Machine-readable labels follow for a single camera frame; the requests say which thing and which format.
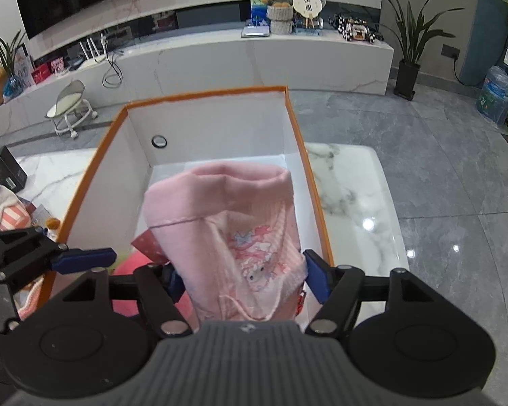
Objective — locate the large blue water bottle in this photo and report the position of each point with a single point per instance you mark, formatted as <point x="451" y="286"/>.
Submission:
<point x="496" y="95"/>

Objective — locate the white pink plush toy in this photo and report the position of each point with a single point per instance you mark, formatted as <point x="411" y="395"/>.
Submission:
<point x="0" y="211"/>

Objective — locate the potted plant black pot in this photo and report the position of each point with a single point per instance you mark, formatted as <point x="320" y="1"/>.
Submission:
<point x="407" y="76"/>

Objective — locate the red gift box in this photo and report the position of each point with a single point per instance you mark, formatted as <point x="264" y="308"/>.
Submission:
<point x="41" y="74"/>

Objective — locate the red paper packet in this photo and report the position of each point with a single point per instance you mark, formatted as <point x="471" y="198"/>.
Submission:
<point x="150" y="245"/>

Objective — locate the white baby seat on wheels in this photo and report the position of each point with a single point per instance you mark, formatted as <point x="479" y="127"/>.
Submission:
<point x="70" y="101"/>

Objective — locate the pink gift box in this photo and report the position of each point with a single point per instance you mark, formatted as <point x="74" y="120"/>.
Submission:
<point x="164" y="21"/>

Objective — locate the black white toy vehicle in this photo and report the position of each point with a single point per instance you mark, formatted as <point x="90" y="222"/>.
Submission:
<point x="355" y="29"/>

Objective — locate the leafy plant in blue vase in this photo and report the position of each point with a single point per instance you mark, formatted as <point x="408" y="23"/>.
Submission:
<point x="12" y="86"/>

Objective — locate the photo frame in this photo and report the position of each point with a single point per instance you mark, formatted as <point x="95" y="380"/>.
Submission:
<point x="25" y="70"/>

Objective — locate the teddy bear on shelf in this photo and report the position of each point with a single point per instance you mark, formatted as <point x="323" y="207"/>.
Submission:
<point x="280" y="20"/>

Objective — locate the white router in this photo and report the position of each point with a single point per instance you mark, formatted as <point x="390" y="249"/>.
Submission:
<point x="94" y="60"/>

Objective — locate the dark wall socket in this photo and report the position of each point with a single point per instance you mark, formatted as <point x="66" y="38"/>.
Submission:
<point x="450" y="51"/>

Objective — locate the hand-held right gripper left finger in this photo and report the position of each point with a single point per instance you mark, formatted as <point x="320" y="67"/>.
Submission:
<point x="177" y="285"/>

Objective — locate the black cardboard box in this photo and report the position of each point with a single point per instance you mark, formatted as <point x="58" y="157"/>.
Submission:
<point x="2" y="169"/>

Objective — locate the orange storage box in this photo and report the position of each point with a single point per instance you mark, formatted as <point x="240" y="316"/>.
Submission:
<point x="110" y="186"/>

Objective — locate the pink card box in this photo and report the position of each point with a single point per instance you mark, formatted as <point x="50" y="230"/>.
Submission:
<point x="57" y="67"/>

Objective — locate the white marble tv console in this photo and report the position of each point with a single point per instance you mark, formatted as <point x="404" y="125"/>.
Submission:
<point x="237" y="63"/>

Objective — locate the pink rounded item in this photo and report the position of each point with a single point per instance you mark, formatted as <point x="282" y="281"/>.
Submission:
<point x="125" y="268"/>

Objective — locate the pink printed cloth pouch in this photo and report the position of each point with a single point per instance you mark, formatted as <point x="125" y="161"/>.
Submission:
<point x="220" y="203"/>

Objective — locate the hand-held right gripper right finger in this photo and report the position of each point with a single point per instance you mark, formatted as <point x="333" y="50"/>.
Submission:
<point x="317" y="277"/>

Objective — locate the round white paper fan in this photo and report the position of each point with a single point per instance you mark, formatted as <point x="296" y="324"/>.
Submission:
<point x="308" y="5"/>

